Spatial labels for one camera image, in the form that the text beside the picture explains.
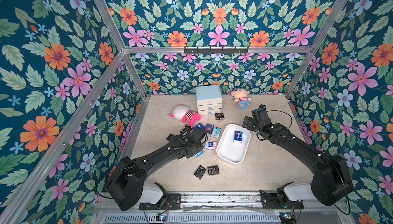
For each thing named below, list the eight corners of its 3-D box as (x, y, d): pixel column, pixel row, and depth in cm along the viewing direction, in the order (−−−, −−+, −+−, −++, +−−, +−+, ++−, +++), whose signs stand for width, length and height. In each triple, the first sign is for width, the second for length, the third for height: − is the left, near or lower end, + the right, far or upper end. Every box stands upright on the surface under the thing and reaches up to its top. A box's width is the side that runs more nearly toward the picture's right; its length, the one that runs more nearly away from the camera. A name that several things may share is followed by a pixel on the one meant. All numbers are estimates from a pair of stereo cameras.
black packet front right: (208, 176, 83) (208, 174, 82) (207, 168, 86) (207, 166, 84) (219, 174, 84) (219, 172, 82) (217, 166, 87) (218, 165, 85)
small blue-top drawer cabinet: (198, 116, 108) (197, 102, 96) (196, 101, 117) (195, 86, 106) (221, 114, 110) (223, 99, 98) (218, 99, 119) (219, 84, 107)
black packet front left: (193, 174, 84) (193, 173, 82) (200, 165, 87) (200, 164, 85) (200, 179, 82) (199, 178, 80) (206, 170, 85) (206, 169, 83)
